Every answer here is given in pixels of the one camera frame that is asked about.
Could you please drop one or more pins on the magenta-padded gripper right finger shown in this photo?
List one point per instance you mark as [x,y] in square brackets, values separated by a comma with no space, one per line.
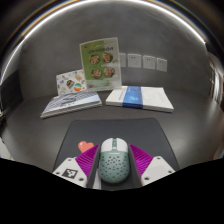
[141,160]

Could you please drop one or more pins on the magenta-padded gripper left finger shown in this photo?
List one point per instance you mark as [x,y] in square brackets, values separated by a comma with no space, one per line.
[87,160]

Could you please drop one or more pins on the green and white perforated mouse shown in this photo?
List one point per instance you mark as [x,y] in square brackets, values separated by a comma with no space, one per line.
[113,161]

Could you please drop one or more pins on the dark grey heart mouse pad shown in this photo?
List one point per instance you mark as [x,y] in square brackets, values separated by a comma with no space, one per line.
[113,128]

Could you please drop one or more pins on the striped grey book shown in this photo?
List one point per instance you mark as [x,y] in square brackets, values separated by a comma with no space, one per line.
[71,103]

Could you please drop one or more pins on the white book with blue band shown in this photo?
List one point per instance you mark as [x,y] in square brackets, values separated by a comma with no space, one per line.
[140,98]

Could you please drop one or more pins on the white sticker card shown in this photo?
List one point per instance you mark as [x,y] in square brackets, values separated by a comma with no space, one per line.
[70,83]

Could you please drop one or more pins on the green menu in acrylic stand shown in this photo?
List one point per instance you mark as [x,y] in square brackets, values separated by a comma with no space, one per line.
[100,63]

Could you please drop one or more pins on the white wall socket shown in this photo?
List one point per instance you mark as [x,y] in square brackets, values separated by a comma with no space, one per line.
[161,64]
[123,60]
[149,62]
[134,60]

